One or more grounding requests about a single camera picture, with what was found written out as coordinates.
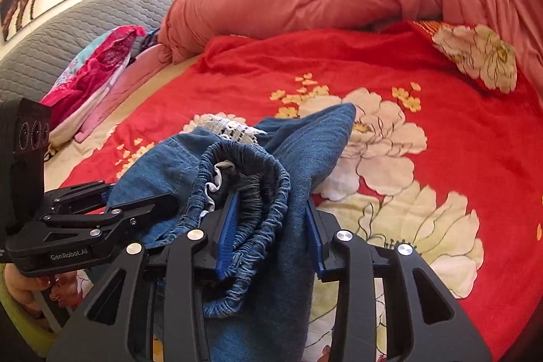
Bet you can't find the red floral pillow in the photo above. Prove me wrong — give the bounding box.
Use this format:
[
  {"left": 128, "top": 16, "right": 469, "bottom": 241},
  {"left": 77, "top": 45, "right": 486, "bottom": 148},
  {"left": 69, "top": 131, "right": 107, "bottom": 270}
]
[{"left": 409, "top": 20, "right": 518, "bottom": 95}]

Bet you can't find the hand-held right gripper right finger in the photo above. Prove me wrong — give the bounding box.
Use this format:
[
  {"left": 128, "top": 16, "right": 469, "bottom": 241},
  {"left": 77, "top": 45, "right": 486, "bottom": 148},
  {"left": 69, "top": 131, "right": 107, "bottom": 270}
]
[{"left": 304, "top": 198, "right": 493, "bottom": 362}]

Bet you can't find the red floral blanket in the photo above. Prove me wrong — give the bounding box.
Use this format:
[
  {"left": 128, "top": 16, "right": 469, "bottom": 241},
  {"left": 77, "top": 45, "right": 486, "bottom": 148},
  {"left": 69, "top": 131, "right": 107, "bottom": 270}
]
[{"left": 63, "top": 20, "right": 543, "bottom": 362}]

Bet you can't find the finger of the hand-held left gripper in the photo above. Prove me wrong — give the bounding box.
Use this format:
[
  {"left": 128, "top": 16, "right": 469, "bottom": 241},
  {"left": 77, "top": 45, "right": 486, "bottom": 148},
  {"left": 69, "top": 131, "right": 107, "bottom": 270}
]
[
  {"left": 40, "top": 194, "right": 179, "bottom": 238},
  {"left": 44, "top": 180, "right": 117, "bottom": 215}
]

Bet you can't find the plain pink pillow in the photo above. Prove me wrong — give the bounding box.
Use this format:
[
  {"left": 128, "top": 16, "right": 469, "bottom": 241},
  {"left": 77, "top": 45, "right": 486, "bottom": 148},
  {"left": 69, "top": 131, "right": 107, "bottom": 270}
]
[{"left": 74, "top": 46, "right": 172, "bottom": 143}]

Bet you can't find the person's left hand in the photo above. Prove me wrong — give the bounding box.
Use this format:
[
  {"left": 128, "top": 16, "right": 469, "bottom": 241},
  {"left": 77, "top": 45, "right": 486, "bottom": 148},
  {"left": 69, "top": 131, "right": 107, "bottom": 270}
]
[{"left": 3, "top": 264, "right": 88, "bottom": 322}]

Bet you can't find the grey quilted headboard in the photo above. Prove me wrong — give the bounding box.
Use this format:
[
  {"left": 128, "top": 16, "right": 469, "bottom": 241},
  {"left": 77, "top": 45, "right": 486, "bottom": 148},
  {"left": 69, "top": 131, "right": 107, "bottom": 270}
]
[{"left": 0, "top": 0, "right": 234, "bottom": 105}]

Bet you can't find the blue denim lace-trimmed garment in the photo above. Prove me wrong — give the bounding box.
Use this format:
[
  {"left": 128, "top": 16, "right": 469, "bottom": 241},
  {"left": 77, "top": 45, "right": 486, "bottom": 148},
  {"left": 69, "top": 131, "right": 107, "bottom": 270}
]
[{"left": 106, "top": 102, "right": 357, "bottom": 362}]

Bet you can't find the person's left forearm green sleeve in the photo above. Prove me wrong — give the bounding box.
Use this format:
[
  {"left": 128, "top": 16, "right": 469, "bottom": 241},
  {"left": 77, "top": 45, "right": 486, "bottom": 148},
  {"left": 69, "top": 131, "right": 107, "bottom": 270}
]
[{"left": 0, "top": 281, "right": 58, "bottom": 348}]

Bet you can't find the pink floral clothes pile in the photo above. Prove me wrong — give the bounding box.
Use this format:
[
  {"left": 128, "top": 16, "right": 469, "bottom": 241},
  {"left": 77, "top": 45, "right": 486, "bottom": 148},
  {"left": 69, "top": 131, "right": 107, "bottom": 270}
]
[{"left": 40, "top": 26, "right": 147, "bottom": 144}]

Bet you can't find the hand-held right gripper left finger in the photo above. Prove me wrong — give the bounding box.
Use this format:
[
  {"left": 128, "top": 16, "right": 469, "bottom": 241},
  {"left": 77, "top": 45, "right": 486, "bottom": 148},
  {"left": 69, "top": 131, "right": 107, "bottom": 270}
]
[{"left": 46, "top": 190, "right": 242, "bottom": 362}]

